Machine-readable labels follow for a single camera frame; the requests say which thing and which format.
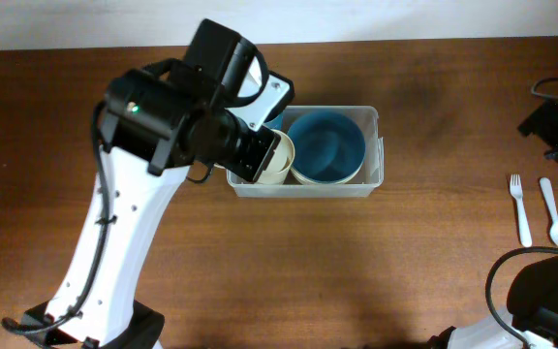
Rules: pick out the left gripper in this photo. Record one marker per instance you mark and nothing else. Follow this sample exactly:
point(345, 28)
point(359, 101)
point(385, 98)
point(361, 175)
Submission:
point(263, 145)

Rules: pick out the white plastic fork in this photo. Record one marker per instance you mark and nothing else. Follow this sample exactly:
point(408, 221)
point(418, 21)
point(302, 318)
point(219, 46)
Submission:
point(523, 226)

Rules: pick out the cream cup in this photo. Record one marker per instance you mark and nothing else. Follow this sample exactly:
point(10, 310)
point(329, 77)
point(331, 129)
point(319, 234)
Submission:
point(281, 162)

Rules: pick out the blue bowl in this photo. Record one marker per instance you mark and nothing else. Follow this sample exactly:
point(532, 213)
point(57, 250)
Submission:
point(329, 146)

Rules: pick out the cream bowl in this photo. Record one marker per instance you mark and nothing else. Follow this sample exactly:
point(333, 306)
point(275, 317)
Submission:
point(302, 179)
point(332, 173)

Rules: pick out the blue cup front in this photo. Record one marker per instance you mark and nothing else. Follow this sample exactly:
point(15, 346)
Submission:
point(274, 121)

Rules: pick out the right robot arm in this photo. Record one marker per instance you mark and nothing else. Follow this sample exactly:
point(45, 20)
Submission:
point(530, 317)

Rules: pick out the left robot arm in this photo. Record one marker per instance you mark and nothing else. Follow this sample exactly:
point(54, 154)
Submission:
point(152, 125)

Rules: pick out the clear plastic container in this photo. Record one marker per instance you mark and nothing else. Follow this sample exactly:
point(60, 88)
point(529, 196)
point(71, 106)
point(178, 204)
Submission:
point(370, 176)

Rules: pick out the white plastic spoon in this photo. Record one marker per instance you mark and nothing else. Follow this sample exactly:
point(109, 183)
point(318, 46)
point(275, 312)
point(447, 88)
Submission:
point(548, 196)

